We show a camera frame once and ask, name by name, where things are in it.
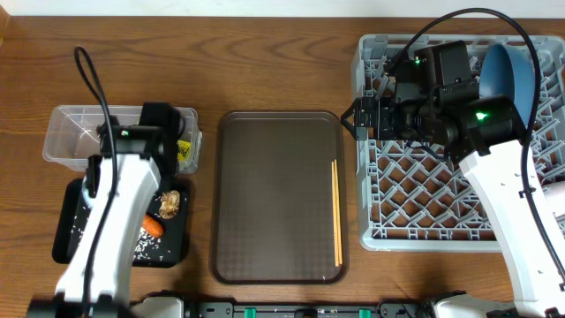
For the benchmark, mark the brown food scrap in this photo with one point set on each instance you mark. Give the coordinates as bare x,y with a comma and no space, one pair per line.
170,202

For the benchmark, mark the spilled white rice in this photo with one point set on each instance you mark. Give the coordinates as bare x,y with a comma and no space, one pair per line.
163,252

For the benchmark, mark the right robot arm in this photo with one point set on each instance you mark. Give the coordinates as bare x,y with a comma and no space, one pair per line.
484,125

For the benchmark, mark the dark brown serving tray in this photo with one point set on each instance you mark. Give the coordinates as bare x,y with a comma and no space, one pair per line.
273,209

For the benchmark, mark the pink plastic cup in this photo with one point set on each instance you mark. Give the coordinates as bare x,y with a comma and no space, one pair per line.
555,197

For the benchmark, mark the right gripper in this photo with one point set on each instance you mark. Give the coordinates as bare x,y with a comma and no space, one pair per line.
386,109

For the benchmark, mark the clear plastic bin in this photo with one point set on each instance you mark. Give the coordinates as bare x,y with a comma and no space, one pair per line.
71,137

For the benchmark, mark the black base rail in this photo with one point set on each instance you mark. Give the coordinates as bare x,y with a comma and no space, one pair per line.
454,304

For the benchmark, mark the green yellow foil wrapper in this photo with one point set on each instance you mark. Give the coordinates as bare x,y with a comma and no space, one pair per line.
183,150

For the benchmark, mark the grey dishwasher rack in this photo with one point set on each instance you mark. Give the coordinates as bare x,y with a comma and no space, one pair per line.
409,201

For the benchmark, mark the orange carrot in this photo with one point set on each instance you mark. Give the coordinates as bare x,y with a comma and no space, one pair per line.
152,227

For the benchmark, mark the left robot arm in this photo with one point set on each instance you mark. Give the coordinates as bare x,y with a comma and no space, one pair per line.
135,159

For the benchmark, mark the dark blue plate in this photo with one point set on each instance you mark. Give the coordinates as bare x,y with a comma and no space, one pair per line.
507,71

